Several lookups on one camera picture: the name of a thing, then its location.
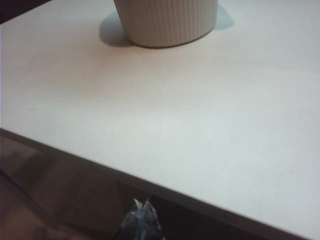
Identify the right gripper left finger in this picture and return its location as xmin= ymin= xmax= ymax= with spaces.
xmin=113 ymin=198 xmax=145 ymax=240

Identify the white ribbed trash can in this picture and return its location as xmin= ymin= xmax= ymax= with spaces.
xmin=112 ymin=0 xmax=219 ymax=49

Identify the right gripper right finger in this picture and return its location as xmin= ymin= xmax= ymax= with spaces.
xmin=141 ymin=198 xmax=165 ymax=240

